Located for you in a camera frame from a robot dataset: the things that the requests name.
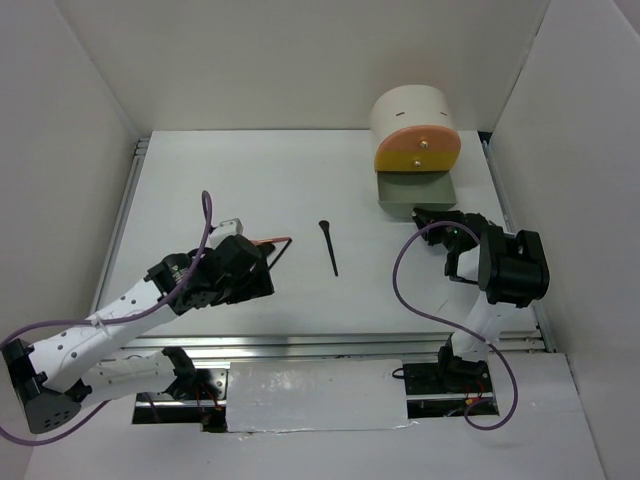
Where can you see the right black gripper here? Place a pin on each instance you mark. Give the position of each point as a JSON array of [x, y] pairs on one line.
[[431, 215]]

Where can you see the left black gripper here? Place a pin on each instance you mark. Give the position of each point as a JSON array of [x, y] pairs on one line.
[[257, 284]]

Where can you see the round cream drawer organizer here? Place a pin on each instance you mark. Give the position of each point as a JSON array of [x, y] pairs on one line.
[[417, 145]]

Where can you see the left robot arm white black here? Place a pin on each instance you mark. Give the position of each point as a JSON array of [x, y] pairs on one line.
[[54, 379]]

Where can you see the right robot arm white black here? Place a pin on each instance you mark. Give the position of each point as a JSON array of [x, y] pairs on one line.
[[509, 269]]

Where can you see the salmon makeup spatula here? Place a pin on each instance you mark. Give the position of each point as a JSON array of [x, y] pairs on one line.
[[274, 241]]

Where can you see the thin black makeup brush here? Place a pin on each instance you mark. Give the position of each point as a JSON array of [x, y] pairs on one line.
[[287, 242]]

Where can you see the black round makeup brush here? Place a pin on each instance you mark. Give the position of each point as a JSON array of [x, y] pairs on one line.
[[325, 227]]

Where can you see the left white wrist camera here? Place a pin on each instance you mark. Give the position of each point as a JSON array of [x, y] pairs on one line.
[[228, 228]]

